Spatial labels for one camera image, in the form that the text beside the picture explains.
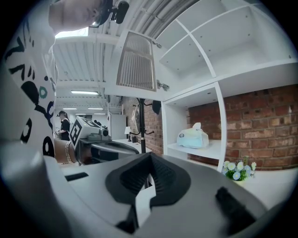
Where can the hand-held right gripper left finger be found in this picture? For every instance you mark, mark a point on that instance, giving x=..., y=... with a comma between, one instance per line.
x=97, y=186

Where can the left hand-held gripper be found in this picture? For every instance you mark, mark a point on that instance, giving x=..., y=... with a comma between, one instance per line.
x=80, y=132

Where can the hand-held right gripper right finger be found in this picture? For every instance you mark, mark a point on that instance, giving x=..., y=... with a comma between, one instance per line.
x=198, y=204

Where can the pack of tissues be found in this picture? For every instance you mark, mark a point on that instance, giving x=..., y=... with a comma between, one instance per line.
x=191, y=139

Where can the person's left forearm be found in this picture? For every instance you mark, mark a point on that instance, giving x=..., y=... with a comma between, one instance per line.
x=60, y=153

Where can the white desk with shelves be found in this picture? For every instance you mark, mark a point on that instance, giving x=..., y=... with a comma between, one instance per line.
x=267, y=186

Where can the white shade table lamp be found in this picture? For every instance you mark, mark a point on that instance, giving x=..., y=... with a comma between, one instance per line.
x=127, y=131

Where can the small black box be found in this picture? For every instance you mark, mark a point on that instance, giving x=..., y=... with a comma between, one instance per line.
x=134, y=139

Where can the white wardrobe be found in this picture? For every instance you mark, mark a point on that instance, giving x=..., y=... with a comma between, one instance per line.
x=117, y=125

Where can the black coat rack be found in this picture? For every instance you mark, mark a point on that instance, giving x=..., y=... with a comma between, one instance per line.
x=141, y=125

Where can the beige hanging bag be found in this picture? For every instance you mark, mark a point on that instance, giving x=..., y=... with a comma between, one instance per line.
x=135, y=119

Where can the potted blue white flowers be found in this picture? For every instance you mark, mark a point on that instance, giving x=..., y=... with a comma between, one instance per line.
x=237, y=172

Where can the fluorescent ceiling light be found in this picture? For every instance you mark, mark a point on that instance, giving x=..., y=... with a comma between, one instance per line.
x=83, y=92

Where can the white louvred cabinet door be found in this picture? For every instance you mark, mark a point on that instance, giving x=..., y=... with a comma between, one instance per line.
x=111, y=69

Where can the metal door hinge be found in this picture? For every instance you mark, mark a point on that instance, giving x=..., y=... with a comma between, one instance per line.
x=157, y=44
x=163, y=85

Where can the person in printed white shirt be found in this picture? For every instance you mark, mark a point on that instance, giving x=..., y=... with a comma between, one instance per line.
x=30, y=93

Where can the bright ceiling light panel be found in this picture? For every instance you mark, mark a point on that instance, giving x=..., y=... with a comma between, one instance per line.
x=72, y=33

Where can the person's head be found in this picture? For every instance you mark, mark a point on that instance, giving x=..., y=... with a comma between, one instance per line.
x=72, y=14

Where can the black head-worn camera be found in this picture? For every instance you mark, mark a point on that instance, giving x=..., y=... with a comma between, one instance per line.
x=119, y=11

